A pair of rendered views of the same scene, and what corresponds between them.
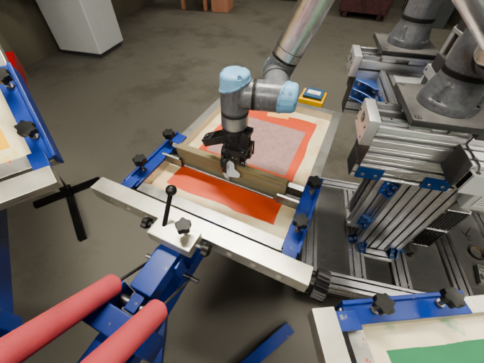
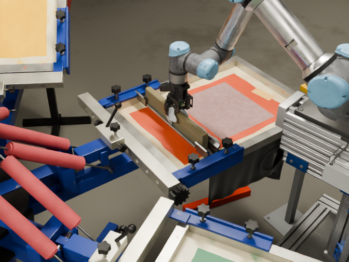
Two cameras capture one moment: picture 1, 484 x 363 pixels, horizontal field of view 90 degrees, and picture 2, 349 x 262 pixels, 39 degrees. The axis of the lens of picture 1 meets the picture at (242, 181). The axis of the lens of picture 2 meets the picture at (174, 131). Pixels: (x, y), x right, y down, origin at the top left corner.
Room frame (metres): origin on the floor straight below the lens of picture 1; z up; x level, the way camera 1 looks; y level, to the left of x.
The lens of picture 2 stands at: (-0.83, -0.77, 2.21)
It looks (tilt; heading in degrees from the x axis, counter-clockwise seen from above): 38 degrees down; 30
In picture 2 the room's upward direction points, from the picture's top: 1 degrees clockwise
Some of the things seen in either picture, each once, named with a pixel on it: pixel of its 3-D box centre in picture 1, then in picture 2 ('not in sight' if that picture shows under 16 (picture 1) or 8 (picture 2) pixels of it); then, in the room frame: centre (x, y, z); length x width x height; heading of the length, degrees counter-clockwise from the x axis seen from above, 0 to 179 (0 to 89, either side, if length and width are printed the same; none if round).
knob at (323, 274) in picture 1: (314, 282); (176, 192); (0.21, -0.18, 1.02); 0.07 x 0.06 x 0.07; 156
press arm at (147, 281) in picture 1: (165, 261); (97, 149); (0.25, 0.19, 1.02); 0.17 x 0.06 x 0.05; 156
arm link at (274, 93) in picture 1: (274, 93); (203, 64); (0.58, -0.08, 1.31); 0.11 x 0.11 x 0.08; 83
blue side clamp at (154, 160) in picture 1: (160, 161); (132, 97); (0.66, 0.31, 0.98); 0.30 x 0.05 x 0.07; 156
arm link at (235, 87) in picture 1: (235, 92); (179, 57); (0.57, 0.02, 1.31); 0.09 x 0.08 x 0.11; 83
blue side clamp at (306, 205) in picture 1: (302, 214); (209, 165); (0.43, -0.20, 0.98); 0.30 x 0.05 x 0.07; 156
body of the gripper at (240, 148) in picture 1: (237, 142); (179, 94); (0.57, 0.02, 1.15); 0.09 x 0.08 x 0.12; 66
